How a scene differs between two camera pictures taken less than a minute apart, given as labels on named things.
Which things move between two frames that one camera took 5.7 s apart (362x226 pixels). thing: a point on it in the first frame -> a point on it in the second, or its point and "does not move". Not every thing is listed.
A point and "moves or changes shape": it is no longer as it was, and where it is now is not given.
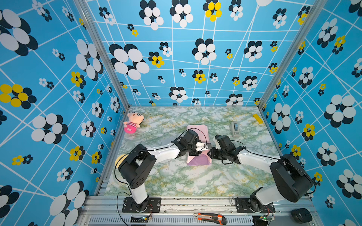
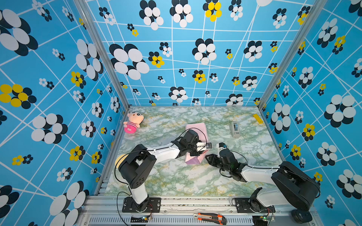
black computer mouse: [301, 215] does not move
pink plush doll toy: [135, 119] does not move
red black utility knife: [212, 218] does not move
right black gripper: [212, 151] -> [212, 160]
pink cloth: [204, 157] moves or changes shape
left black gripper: [196, 153] does not move
